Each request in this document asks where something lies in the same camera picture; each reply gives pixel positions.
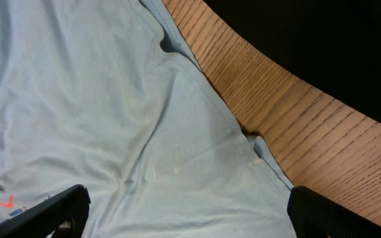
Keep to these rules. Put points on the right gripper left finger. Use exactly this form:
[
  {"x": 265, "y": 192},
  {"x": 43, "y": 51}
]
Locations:
[{"x": 63, "y": 215}]

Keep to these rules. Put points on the light blue printed t-shirt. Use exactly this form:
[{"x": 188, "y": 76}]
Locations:
[{"x": 108, "y": 94}]

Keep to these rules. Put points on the black polo shirt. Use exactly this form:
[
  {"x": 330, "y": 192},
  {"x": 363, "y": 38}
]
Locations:
[{"x": 334, "y": 45}]

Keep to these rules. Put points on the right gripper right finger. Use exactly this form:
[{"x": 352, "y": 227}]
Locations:
[{"x": 313, "y": 215}]

